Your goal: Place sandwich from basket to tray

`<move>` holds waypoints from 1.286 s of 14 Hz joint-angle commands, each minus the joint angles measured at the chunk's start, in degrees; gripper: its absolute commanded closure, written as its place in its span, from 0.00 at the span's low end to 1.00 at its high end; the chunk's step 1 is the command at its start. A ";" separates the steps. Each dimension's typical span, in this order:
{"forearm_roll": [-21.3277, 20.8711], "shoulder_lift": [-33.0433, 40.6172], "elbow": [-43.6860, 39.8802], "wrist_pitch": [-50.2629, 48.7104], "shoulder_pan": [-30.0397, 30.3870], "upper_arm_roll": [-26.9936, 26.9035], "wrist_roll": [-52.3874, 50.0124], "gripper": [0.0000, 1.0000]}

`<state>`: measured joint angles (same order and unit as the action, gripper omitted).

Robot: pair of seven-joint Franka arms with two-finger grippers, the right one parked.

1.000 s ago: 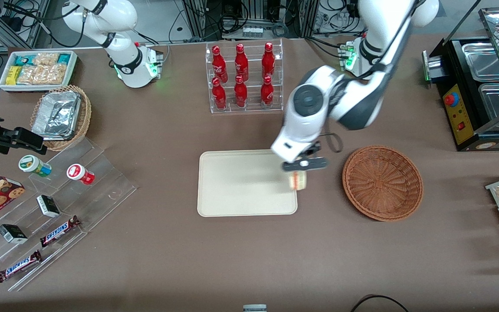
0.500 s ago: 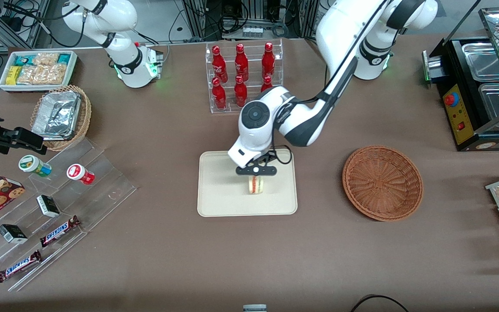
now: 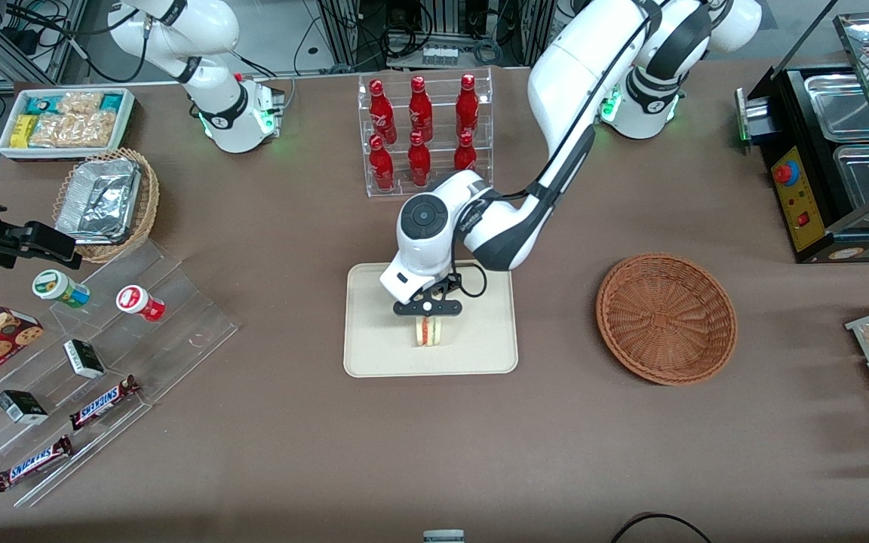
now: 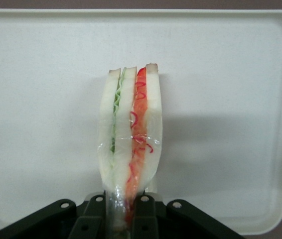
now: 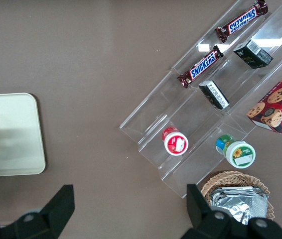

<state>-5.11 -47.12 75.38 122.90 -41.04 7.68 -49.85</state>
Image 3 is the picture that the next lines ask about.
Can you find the aluminium frame post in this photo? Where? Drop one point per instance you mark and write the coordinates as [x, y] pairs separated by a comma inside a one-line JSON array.
[[344, 34]]

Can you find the stack of foil trays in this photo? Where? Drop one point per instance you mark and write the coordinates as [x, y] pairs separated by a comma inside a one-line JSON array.
[[99, 200]]

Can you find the beige rectangular tray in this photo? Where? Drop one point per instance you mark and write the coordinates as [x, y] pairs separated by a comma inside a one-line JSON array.
[[374, 339]]

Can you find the white snack bin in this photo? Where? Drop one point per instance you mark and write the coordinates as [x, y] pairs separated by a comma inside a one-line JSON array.
[[4, 147]]

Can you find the small black white box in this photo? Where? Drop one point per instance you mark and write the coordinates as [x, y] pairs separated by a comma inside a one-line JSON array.
[[21, 407], [84, 359]]

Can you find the red cola bottle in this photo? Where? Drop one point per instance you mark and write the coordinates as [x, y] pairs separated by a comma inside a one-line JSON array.
[[419, 162], [467, 105], [465, 154], [381, 166], [382, 111], [420, 109]]

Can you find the black food warmer machine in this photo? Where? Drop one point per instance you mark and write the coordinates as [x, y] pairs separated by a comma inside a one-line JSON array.
[[808, 219]]

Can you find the Snickers bar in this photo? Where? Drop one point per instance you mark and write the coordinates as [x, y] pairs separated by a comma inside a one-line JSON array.
[[102, 403], [31, 464]]

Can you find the yellow snack packet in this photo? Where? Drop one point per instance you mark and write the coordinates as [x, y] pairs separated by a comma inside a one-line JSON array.
[[23, 130]]

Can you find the clear acrylic bottle rack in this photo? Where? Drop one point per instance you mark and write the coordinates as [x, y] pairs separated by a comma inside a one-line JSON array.
[[442, 98]]

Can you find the triangular sandwich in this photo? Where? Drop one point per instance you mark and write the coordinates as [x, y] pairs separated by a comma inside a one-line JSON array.
[[428, 333]]

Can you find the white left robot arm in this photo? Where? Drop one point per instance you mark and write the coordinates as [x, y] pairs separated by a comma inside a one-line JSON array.
[[578, 68]]

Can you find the large clear cracker bag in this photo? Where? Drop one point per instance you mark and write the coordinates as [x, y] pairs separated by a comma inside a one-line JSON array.
[[76, 130]]

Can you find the grey device at table edge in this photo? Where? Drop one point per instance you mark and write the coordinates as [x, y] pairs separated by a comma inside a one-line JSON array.
[[443, 536]]

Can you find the teal snack packet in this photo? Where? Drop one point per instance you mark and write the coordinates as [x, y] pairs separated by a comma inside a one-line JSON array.
[[111, 102], [42, 104]]

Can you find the clear acrylic stepped display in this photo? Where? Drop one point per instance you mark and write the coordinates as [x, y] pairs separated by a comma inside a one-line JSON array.
[[193, 332]]

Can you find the round brown wicker basket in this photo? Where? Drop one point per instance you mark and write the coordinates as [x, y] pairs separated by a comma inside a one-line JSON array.
[[664, 320]]

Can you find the red lid cup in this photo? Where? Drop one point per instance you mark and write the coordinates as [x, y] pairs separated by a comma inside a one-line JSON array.
[[136, 301]]

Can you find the green lid cup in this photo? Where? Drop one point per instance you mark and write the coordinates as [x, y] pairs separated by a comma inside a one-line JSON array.
[[53, 285]]

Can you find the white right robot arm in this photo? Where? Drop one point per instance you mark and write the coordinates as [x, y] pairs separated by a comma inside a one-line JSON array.
[[225, 113]]

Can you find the small clear cracker bag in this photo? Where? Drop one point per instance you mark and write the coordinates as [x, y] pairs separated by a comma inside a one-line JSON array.
[[80, 102]]

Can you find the light wicker basket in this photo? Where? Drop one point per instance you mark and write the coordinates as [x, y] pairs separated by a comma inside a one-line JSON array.
[[149, 204]]

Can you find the red emergency stop button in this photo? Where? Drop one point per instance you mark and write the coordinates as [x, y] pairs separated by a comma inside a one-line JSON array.
[[785, 173]]

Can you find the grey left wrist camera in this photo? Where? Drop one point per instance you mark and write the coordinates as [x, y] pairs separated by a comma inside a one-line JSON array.
[[404, 280]]

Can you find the white power strip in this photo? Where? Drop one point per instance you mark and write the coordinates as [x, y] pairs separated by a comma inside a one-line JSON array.
[[440, 56]]

